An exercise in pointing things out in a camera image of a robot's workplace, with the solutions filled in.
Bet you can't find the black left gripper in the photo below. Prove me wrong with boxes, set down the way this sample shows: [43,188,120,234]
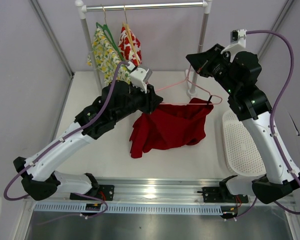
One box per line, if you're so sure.
[112,81,164,123]

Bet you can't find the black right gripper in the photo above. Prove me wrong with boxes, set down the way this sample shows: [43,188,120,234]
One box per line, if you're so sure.
[186,44,238,96]

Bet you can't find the pink wire hanger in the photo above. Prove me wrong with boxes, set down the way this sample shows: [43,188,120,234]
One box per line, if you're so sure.
[155,66,223,105]

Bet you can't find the red skirt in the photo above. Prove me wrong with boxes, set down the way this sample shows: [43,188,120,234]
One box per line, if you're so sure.
[129,98,214,159]

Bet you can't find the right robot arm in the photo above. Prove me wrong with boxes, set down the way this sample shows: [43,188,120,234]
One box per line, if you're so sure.
[186,44,300,204]

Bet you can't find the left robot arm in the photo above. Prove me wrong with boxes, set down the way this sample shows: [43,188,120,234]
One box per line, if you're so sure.
[13,80,163,201]

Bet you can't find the yellow hanger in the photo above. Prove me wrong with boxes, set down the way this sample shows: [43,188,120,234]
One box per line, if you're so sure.
[122,5,140,66]

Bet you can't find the green hanger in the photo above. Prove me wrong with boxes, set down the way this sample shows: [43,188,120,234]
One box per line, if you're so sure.
[95,6,126,62]

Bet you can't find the red floral print garment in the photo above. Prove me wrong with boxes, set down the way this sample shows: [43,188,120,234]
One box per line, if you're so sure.
[118,25,142,66]

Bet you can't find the lemon print garment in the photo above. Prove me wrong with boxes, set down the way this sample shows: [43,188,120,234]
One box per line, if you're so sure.
[91,28,123,86]

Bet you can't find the white perforated basket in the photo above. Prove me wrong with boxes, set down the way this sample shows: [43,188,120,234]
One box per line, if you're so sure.
[222,110,266,177]

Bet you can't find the white clothes rack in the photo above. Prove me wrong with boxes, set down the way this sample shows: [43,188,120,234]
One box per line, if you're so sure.
[74,0,214,98]

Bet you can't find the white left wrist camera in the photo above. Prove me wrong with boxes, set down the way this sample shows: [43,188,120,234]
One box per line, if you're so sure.
[126,61,153,93]

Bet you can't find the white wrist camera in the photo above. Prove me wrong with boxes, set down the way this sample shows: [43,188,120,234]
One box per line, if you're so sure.
[126,61,153,93]
[221,29,247,55]

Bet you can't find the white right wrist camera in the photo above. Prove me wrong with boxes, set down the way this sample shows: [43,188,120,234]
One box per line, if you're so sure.
[221,29,247,55]

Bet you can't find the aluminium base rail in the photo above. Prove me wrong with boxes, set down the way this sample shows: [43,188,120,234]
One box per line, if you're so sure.
[22,178,231,205]

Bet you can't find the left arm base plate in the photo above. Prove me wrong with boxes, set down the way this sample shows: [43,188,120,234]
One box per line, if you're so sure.
[69,184,115,201]

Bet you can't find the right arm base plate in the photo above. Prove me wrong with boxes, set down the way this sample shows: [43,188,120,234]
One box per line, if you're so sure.
[197,186,249,204]

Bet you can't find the perforated cable tray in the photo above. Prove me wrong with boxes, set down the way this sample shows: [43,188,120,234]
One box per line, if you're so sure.
[34,202,223,216]

